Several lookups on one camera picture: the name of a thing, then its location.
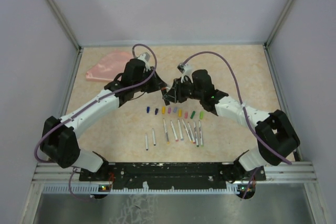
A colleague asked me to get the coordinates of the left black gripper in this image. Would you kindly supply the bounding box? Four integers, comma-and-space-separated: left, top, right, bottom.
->
133, 66, 167, 93

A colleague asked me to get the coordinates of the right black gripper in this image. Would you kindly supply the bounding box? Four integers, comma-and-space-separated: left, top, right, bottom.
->
163, 76, 203, 103

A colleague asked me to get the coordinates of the orange capped black highlighter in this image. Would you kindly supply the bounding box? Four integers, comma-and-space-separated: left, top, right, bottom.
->
161, 87, 170, 102

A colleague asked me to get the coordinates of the light green pen cap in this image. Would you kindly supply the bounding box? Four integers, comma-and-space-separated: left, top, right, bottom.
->
199, 111, 204, 120

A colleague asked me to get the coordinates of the magenta capped marker pen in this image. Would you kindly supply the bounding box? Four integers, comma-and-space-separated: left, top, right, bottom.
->
187, 122, 196, 144

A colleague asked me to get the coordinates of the lavender marker pen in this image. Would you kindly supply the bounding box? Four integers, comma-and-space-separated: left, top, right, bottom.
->
177, 119, 184, 141

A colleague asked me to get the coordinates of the orange white marker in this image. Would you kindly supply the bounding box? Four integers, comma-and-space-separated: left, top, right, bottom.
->
163, 119, 170, 144

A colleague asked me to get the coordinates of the light green capped marker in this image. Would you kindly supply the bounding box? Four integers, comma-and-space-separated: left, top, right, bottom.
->
198, 121, 204, 147

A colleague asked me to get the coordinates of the pink capped marker pen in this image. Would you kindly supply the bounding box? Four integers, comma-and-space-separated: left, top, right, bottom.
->
170, 120, 179, 142

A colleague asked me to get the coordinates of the dark green capped marker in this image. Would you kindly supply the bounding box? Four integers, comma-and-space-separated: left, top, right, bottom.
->
193, 121, 199, 147

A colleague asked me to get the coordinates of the blue capped marker pen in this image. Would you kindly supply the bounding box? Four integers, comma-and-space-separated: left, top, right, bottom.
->
145, 133, 149, 151

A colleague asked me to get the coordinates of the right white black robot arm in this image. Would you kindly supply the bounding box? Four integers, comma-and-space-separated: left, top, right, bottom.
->
163, 70, 300, 180

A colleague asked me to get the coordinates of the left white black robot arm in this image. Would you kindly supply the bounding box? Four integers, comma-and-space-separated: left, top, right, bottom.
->
35, 59, 167, 180

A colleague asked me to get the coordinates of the pink plastic bag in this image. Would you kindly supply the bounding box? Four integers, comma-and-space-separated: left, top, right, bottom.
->
86, 50, 133, 82

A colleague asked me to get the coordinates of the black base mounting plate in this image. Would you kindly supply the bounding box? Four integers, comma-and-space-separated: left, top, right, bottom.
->
79, 162, 253, 190

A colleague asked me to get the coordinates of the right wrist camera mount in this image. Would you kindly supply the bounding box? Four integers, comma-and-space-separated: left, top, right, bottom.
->
177, 63, 193, 83

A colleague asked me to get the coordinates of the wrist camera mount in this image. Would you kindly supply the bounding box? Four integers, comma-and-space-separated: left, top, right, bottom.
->
137, 52, 151, 71
177, 63, 193, 83

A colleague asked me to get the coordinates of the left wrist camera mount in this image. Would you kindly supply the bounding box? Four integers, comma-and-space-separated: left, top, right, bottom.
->
137, 52, 151, 71

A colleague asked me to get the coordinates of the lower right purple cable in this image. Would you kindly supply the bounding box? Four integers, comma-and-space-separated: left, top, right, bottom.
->
241, 166, 260, 200

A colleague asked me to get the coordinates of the aluminium frame rail left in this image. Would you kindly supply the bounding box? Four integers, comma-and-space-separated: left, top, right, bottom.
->
45, 0, 81, 51

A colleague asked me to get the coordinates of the aluminium frame rail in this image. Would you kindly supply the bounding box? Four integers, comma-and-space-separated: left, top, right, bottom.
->
264, 0, 296, 49
45, 0, 81, 51

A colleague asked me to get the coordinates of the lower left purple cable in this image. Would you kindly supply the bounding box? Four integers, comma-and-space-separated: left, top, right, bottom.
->
68, 167, 96, 202

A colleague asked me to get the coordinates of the white slotted cable duct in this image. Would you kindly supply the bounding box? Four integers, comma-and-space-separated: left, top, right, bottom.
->
41, 183, 253, 195

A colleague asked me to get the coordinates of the aluminium frame rail right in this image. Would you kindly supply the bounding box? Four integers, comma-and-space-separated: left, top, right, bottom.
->
264, 0, 296, 49

